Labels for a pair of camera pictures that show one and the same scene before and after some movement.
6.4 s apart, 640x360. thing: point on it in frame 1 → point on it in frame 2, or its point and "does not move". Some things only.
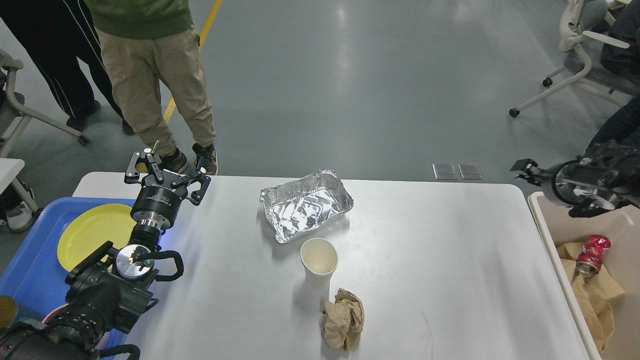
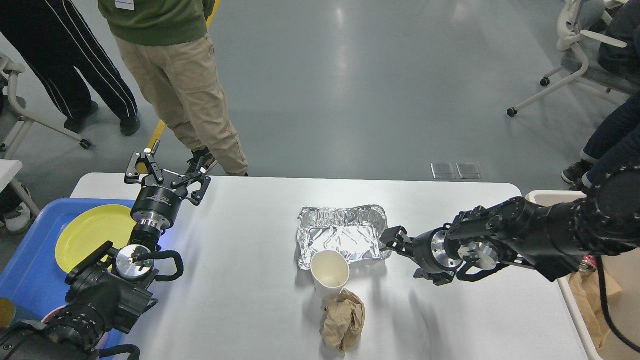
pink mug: x=56 y=309 does not move
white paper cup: x=319 y=258 → x=330 y=271
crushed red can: x=589 y=260 does not move
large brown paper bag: x=592 y=294 does not move
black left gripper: x=157 y=207 does not move
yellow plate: x=83 y=233 does not move
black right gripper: x=572 y=180 → x=428 y=248
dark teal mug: x=9 y=310 does not move
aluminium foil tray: x=293 y=207 → x=354 y=232
